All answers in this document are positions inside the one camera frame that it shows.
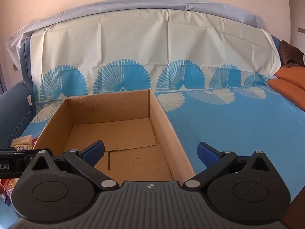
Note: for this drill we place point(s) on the grey curtain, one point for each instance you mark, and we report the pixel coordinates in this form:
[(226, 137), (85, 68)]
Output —
[(2, 81)]

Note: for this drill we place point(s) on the wall switch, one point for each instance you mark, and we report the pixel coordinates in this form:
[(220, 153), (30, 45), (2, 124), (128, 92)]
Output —
[(301, 30)]

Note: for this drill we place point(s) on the brown cloth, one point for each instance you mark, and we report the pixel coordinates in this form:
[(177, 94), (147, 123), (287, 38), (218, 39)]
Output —
[(289, 52)]

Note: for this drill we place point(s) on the small colourful snack packet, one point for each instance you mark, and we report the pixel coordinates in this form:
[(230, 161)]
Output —
[(7, 194)]

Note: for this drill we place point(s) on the orange cushion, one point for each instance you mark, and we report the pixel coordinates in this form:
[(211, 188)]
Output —
[(293, 75), (286, 91)]

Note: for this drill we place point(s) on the grey-blue sheet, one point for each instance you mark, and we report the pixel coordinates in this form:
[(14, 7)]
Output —
[(143, 4)]

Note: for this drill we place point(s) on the brown cardboard box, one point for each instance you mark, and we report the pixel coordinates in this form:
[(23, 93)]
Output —
[(119, 105)]

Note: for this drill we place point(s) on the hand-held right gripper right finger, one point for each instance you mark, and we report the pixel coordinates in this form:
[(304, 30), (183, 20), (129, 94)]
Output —
[(207, 153)]

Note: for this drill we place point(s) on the blue white fan-print cloth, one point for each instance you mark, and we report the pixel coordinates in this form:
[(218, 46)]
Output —
[(238, 124)]

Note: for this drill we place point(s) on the pale rice cracker packet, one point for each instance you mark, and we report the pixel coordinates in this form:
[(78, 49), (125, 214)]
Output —
[(22, 140)]

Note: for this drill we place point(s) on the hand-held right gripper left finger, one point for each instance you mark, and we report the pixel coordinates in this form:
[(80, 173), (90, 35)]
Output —
[(95, 150)]

